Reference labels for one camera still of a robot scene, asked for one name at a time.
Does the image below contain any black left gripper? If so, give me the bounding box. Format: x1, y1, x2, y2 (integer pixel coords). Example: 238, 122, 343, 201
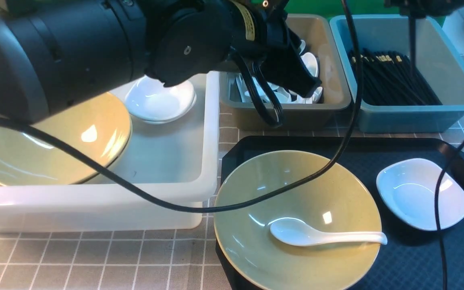
252, 0, 321, 98

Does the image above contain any yellow noodle bowl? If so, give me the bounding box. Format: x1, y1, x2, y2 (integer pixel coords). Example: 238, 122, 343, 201
214, 150, 382, 290

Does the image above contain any white ceramic soup spoon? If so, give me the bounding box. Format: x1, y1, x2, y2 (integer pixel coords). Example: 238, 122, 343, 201
269, 218, 388, 247

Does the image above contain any white sauce dish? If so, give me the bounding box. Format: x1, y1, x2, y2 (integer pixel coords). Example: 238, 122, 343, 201
376, 158, 464, 231
124, 77, 197, 123

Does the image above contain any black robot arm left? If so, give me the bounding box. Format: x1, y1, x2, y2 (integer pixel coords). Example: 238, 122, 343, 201
0, 0, 321, 124

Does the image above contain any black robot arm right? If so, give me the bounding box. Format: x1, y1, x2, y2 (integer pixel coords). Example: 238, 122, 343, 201
383, 0, 464, 19

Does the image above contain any yellow bowl in tub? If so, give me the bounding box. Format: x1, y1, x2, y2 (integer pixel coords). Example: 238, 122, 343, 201
0, 92, 132, 186

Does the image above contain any pile of white spoons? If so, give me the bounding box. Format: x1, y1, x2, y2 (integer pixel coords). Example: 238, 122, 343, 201
235, 40, 324, 104

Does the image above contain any grey plastic bin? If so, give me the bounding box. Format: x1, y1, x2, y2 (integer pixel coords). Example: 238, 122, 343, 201
220, 14, 352, 131

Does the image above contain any green backdrop cloth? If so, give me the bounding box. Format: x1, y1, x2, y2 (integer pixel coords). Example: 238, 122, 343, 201
285, 0, 398, 19

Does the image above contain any bundle of black chopsticks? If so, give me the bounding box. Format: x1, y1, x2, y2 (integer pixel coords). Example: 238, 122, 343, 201
361, 48, 442, 106

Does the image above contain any white sauce dish in tub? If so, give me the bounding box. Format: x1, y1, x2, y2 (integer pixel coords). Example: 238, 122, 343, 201
124, 77, 197, 123

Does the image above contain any blue plastic bin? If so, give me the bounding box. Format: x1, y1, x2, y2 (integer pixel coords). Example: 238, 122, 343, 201
329, 15, 464, 133

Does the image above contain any black cable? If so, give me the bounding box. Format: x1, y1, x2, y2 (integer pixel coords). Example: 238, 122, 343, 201
0, 0, 363, 214

